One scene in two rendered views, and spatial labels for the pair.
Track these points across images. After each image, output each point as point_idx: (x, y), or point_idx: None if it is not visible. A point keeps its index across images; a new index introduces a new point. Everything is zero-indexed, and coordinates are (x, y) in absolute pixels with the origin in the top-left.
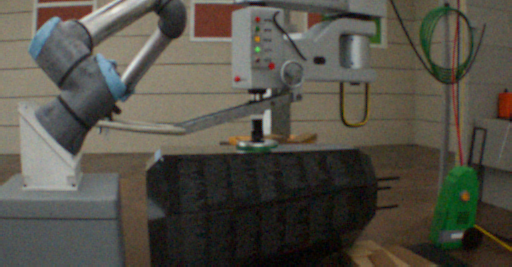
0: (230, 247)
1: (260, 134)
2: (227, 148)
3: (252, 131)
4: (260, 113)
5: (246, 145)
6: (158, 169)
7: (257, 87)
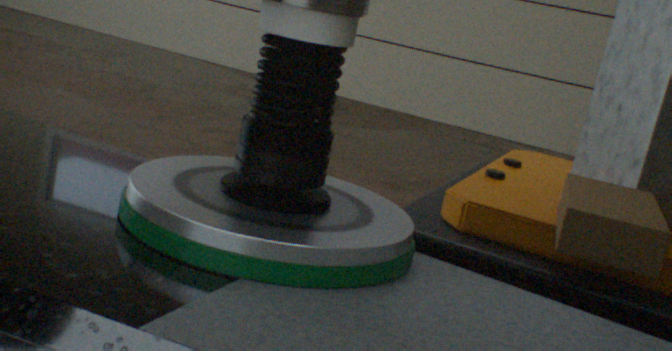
0: None
1: (278, 154)
2: (53, 179)
3: (243, 118)
4: None
5: (129, 198)
6: None
7: None
